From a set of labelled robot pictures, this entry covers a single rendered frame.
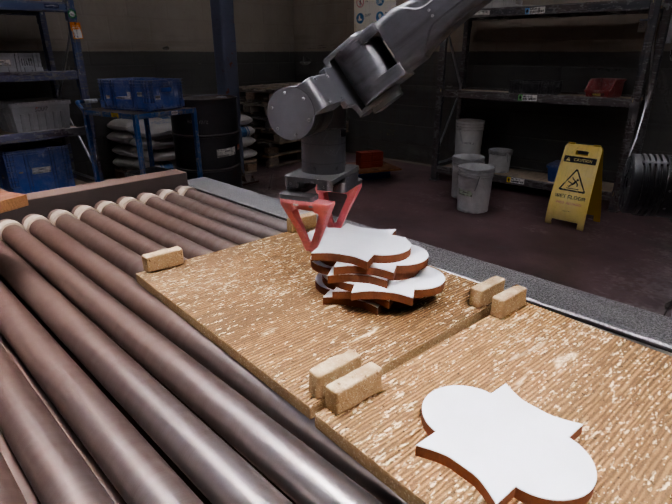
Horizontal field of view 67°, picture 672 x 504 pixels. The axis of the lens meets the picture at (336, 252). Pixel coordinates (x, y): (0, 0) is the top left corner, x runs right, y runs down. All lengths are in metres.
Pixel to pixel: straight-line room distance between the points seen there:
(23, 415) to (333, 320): 0.33
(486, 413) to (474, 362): 0.10
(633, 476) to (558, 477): 0.07
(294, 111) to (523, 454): 0.39
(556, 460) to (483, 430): 0.06
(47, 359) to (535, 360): 0.54
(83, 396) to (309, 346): 0.23
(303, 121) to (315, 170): 0.10
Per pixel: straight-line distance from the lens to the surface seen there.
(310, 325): 0.61
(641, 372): 0.62
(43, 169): 4.93
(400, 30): 0.60
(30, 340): 0.72
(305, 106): 0.56
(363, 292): 0.62
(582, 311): 0.76
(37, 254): 1.01
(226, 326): 0.62
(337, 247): 0.65
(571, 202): 4.19
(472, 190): 4.28
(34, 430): 0.56
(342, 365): 0.50
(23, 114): 4.82
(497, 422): 0.47
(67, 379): 0.62
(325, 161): 0.63
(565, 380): 0.57
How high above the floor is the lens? 1.24
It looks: 22 degrees down
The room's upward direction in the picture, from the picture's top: straight up
